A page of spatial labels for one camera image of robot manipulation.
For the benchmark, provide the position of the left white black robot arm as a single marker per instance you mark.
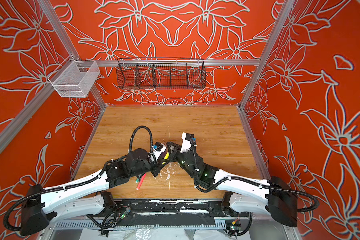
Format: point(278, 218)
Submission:
point(86, 196)

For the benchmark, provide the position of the pink marker pen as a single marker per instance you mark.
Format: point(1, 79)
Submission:
point(140, 182)

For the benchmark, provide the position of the yellow marker pen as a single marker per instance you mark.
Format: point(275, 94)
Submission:
point(166, 155)

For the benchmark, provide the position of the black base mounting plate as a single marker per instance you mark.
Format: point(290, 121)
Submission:
point(211, 207)

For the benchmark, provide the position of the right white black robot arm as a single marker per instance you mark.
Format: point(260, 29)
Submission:
point(271, 197)

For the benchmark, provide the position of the black wire wall basket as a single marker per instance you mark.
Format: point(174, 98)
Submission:
point(161, 74)

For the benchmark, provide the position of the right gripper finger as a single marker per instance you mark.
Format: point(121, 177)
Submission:
point(173, 147)
point(174, 156)

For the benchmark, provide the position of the white mesh wall basket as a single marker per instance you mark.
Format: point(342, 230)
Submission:
point(72, 81)

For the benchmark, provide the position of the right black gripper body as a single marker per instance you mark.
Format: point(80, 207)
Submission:
point(182, 161)

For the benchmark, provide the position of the grey slotted cable duct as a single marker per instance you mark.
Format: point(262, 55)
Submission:
point(87, 224)

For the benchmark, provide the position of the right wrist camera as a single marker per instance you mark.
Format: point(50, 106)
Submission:
point(186, 144)

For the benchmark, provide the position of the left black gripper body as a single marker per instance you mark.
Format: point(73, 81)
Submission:
point(148, 165)

